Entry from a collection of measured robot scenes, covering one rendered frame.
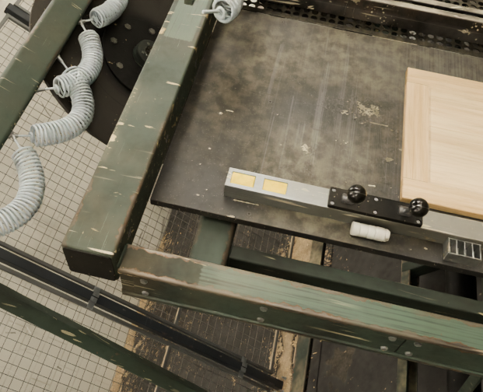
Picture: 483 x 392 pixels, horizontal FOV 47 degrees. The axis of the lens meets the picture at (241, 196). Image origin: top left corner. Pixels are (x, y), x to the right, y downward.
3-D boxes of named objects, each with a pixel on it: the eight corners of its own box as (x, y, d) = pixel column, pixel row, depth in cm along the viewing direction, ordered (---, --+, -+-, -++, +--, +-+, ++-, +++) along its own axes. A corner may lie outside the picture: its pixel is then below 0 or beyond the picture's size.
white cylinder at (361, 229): (348, 237, 116) (386, 245, 116) (352, 229, 114) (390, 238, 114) (350, 225, 118) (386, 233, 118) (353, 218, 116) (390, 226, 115)
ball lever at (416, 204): (410, 222, 116) (429, 218, 103) (392, 218, 116) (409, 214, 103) (413, 204, 116) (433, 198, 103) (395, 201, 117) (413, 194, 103)
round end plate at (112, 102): (216, 199, 184) (-13, 59, 152) (207, 205, 188) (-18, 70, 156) (260, 47, 230) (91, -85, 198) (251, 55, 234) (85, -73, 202)
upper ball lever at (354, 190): (354, 210, 117) (366, 204, 103) (336, 206, 117) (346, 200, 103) (357, 193, 117) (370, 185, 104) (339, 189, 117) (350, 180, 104)
